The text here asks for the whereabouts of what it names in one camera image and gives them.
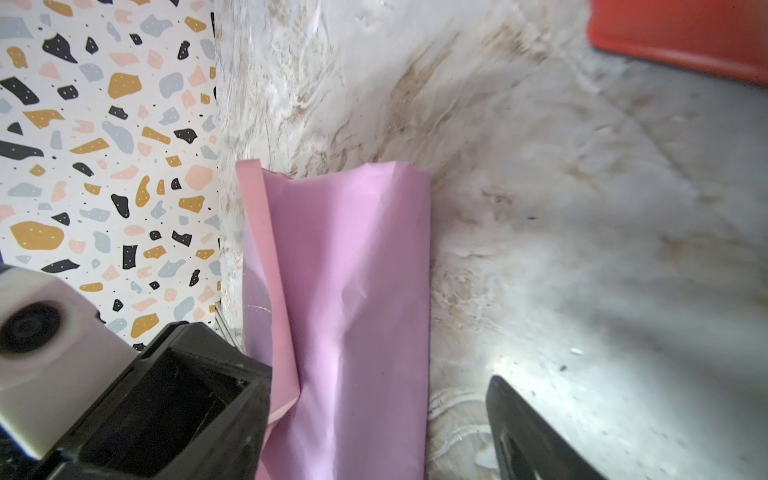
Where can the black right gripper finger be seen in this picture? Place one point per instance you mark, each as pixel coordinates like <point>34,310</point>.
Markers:
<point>526,445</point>

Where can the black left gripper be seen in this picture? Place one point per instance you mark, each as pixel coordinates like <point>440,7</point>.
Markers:
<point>190,406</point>

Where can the pink wrapping paper sheet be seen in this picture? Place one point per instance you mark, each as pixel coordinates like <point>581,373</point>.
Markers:
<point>336,300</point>

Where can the red tape dispenser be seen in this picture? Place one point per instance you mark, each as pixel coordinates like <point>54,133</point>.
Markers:
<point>718,37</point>

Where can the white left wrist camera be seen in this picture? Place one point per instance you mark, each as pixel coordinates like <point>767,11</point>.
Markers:
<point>57,357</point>

